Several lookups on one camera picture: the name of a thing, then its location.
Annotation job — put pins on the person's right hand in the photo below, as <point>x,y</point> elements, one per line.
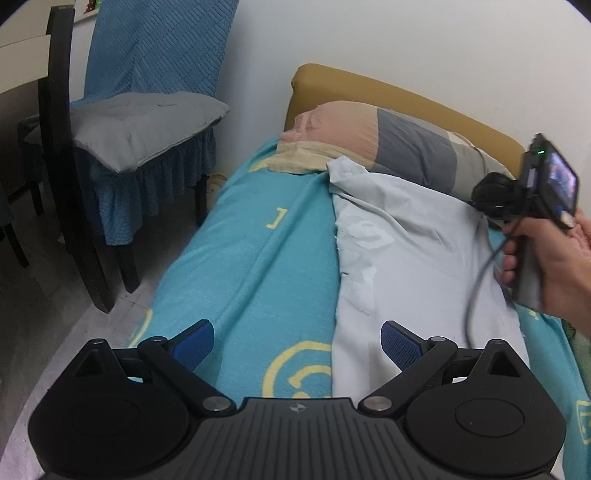
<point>565,267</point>

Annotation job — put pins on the white t-shirt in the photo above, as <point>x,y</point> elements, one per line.
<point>415,258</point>

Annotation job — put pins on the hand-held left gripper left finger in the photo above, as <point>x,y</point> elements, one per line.
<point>195,344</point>

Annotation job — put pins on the white table with black legs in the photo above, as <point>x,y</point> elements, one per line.
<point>55,115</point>

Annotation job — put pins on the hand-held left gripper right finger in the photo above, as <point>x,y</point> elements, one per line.
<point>400,345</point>

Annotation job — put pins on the patchwork pillow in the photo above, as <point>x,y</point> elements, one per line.
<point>369,138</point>

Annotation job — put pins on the mustard headboard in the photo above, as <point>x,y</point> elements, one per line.
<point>415,99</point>

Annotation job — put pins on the grey seat cushion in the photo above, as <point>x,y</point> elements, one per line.
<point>138,124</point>

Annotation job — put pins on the beige shoe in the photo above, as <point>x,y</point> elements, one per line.
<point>216,187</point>

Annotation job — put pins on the teal smiley bed sheet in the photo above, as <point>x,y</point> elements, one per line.
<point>258,258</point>

